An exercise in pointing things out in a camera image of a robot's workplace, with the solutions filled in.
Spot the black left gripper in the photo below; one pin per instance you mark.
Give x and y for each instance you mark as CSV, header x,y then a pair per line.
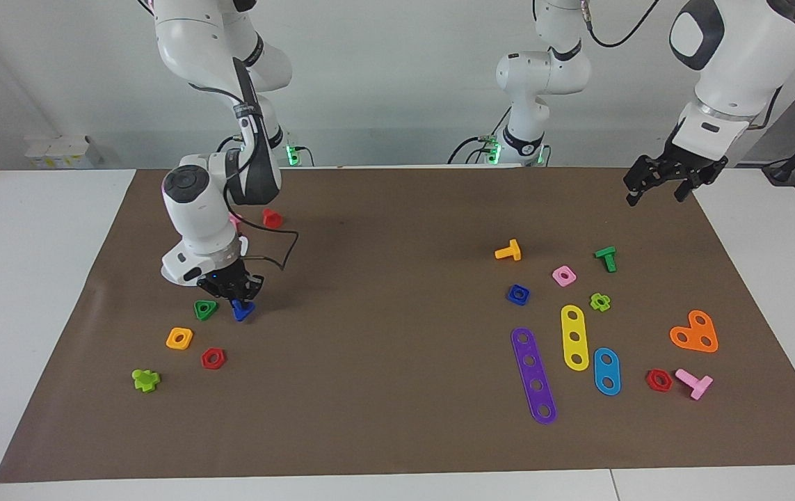
x,y
686,163

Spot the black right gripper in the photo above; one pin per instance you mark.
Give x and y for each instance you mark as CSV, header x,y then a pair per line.
x,y
227,280

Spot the blue plastic screw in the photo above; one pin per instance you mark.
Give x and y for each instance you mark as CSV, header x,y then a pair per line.
x,y
243,310

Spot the blue square nut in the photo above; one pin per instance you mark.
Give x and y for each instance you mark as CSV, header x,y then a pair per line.
x,y
518,294

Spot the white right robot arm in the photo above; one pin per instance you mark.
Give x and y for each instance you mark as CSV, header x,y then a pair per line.
x,y
195,209

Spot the green triangle nut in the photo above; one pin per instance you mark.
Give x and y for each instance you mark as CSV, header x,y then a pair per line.
x,y
206,309

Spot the pink plastic screw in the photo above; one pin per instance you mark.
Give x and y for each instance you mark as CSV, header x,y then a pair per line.
x,y
695,383
235,223

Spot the red hexagon nut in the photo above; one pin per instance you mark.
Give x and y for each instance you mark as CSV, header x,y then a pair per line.
x,y
659,380
213,358

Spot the orange square nut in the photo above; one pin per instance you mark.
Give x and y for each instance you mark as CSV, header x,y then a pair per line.
x,y
179,339

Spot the red plastic screw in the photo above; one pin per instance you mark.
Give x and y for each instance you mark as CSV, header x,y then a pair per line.
x,y
272,219

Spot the dark green plastic screw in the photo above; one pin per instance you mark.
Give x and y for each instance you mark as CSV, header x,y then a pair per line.
x,y
606,257

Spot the lime green plastic screw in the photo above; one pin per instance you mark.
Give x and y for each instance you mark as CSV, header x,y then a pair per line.
x,y
145,380

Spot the lime green flower nut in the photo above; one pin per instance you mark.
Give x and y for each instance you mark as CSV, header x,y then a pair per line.
x,y
600,302

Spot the pink square nut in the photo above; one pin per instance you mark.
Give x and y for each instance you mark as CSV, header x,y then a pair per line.
x,y
564,276

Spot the orange heart plate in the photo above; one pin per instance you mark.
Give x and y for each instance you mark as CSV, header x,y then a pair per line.
x,y
696,334

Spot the orange plastic screw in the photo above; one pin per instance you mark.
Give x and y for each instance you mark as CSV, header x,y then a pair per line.
x,y
508,251

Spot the yellow three-hole plate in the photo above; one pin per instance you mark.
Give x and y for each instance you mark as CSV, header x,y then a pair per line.
x,y
574,337

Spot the brown table mat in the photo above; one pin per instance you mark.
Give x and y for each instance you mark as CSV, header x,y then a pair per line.
x,y
397,390

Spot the blue two-hole plate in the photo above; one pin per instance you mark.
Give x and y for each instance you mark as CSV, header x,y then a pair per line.
x,y
606,371

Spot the white cardboard boxes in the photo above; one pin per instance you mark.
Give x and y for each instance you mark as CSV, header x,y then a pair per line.
x,y
60,152

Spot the purple four-hole plate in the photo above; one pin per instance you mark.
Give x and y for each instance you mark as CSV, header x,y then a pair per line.
x,y
533,376

